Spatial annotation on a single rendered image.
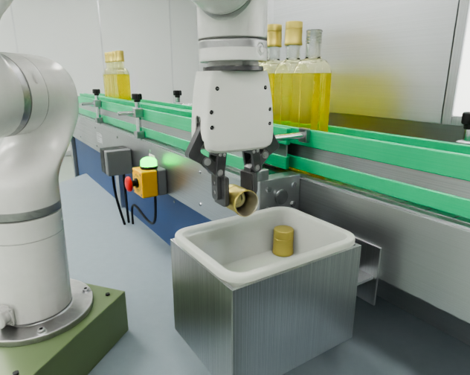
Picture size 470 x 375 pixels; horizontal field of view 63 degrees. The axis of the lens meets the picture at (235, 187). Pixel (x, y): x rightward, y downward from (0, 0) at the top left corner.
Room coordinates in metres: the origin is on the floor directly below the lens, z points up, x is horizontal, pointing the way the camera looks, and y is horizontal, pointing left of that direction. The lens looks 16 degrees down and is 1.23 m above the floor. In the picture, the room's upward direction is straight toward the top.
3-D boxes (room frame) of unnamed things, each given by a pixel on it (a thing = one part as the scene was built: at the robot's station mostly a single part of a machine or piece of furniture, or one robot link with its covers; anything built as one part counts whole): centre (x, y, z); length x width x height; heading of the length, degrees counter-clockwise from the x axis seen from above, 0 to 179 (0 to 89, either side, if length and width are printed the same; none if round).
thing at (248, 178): (0.51, -0.03, 1.10); 0.03 x 0.03 x 0.07; 29
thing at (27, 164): (0.61, 0.33, 1.14); 0.19 x 0.12 x 0.24; 166
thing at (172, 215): (1.44, 0.35, 0.84); 1.59 x 0.18 x 0.18; 33
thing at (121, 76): (1.74, 0.50, 1.19); 0.06 x 0.06 x 0.28; 33
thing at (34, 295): (0.58, 0.35, 0.93); 0.19 x 0.19 x 0.18
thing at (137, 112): (1.14, 0.31, 1.11); 0.07 x 0.04 x 0.13; 123
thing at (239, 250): (0.51, -0.04, 0.97); 0.22 x 0.17 x 0.09; 123
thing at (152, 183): (0.99, 0.23, 0.96); 0.07 x 0.07 x 0.07; 33
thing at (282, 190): (0.68, -0.08, 1.02); 0.09 x 0.04 x 0.07; 123
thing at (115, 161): (1.22, 0.39, 0.96); 0.08 x 0.08 x 0.08; 33
